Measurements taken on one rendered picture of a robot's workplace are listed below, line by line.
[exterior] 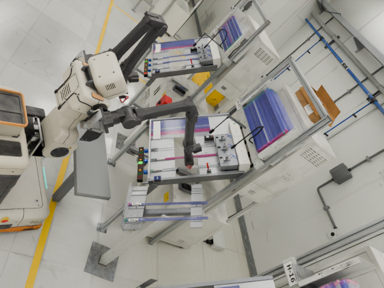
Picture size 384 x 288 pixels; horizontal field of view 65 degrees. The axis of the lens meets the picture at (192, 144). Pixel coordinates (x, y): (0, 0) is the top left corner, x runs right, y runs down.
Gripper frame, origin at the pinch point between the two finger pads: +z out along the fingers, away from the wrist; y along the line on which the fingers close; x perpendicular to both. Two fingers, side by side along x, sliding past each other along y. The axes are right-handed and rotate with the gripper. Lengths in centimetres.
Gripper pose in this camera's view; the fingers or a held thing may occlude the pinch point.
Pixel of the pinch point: (190, 167)
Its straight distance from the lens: 229.0
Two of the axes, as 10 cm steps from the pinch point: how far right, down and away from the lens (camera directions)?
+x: -9.9, 1.0, 0.0
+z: 0.7, 7.0, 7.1
